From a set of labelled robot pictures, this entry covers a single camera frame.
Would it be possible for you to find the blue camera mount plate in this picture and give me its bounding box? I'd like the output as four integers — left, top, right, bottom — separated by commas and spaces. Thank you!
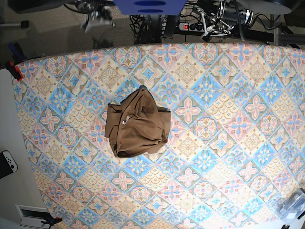
113, 0, 186, 15

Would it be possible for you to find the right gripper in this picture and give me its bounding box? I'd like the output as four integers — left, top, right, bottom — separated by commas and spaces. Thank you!
80, 8, 116, 33

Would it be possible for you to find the blue handled tool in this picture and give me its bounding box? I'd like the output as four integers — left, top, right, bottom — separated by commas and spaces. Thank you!
8, 42, 28, 63

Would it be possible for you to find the red and black clamp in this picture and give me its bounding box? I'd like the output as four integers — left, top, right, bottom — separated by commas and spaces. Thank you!
5, 61, 23, 82

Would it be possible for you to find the clear plastic box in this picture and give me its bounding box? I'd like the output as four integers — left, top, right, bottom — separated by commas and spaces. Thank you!
276, 188, 305, 224

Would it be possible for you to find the brown t-shirt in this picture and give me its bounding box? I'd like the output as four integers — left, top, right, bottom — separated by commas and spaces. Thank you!
105, 85, 171, 158

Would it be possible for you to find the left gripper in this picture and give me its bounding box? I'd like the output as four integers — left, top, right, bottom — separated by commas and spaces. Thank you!
194, 6, 234, 40

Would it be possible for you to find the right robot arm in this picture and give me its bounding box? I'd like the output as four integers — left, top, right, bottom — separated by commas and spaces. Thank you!
64, 0, 116, 33

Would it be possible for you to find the white power strip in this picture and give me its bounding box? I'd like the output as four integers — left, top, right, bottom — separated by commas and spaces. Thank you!
178, 22, 204, 32

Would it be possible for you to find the patterned tablecloth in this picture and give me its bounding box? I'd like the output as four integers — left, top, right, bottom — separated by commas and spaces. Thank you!
13, 43, 305, 229

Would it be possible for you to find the white floor vent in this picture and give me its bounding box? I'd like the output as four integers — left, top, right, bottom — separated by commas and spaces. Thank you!
15, 204, 51, 229

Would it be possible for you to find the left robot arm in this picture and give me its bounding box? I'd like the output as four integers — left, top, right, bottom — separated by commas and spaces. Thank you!
193, 0, 254, 41

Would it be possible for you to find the game console with white controller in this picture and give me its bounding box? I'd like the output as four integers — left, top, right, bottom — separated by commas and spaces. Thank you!
0, 150, 18, 179

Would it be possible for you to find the black clamp bottom edge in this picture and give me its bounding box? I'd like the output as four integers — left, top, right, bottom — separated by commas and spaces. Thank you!
41, 216, 62, 228

